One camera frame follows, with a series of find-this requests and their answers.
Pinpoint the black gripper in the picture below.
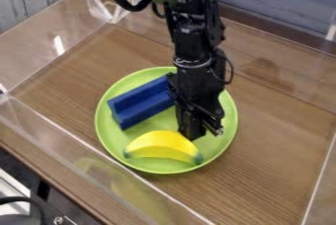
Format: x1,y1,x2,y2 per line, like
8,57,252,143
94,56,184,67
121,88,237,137
168,61,225,141

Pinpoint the blue plastic block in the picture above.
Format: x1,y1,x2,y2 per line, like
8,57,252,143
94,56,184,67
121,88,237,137
108,76,173,131

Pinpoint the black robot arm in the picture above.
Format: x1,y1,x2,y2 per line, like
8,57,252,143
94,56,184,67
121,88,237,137
114,0,226,141

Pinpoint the green round plate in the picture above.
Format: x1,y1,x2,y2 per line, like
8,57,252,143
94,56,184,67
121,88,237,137
94,67,238,175

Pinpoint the yellow toy banana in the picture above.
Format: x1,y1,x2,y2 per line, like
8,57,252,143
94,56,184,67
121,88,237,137
124,131,204,165

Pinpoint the clear acrylic corner bracket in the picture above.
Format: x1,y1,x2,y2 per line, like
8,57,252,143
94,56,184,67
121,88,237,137
86,0,129,25

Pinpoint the clear acrylic enclosure wall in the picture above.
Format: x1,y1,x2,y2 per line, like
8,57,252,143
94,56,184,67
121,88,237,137
0,0,336,225

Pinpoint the black cable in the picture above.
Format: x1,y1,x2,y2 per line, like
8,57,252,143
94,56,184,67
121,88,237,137
0,196,46,225

